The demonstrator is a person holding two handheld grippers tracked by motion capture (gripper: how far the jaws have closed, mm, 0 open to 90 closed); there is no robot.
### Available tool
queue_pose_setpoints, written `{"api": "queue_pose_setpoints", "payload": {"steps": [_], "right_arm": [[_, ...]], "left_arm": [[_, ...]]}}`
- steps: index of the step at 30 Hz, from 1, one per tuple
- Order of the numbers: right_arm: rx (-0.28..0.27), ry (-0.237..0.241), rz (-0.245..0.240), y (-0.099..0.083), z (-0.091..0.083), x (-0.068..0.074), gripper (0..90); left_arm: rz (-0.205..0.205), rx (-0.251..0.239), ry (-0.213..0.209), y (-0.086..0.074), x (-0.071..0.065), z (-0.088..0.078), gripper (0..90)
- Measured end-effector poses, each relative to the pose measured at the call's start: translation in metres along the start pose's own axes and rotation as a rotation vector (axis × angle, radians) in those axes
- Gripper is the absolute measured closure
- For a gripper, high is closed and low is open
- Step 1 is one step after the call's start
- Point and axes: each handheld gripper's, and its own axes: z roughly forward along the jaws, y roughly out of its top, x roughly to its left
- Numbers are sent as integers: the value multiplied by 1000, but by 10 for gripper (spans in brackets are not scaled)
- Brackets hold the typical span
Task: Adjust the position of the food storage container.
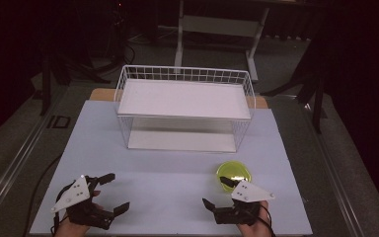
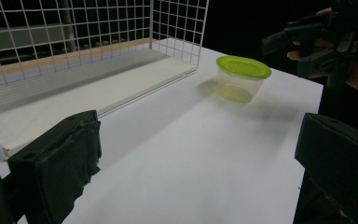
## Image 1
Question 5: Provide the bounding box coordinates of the white board sheet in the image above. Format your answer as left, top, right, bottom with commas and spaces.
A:
29, 100, 314, 237

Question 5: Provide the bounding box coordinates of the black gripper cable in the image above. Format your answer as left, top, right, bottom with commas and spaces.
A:
258, 202, 276, 237
50, 181, 77, 235

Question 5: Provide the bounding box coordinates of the white metal desk frame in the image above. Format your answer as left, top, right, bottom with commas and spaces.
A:
173, 0, 271, 83

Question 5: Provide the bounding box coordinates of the yellow-green bowl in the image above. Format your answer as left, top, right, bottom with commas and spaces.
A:
215, 160, 253, 194

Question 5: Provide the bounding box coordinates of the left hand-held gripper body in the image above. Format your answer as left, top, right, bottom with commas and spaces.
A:
50, 175, 115, 231

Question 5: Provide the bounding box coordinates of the person's right hand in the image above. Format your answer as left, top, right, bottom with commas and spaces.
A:
236, 200, 274, 237

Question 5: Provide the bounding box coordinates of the white wire shelf rack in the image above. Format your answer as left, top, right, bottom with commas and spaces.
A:
113, 64, 257, 154

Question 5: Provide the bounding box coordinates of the black floor cable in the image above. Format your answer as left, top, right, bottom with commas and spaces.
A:
22, 153, 63, 237

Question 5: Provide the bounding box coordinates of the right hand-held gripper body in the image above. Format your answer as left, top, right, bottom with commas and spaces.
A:
212, 180, 276, 227

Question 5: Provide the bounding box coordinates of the black metal stand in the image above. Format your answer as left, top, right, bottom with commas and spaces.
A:
38, 45, 53, 117
260, 19, 331, 134

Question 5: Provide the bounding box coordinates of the person's left hand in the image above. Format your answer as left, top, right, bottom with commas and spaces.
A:
53, 190, 106, 237

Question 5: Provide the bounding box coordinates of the grey metal floor rail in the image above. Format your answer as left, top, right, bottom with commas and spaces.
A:
302, 98, 373, 237
0, 86, 69, 228

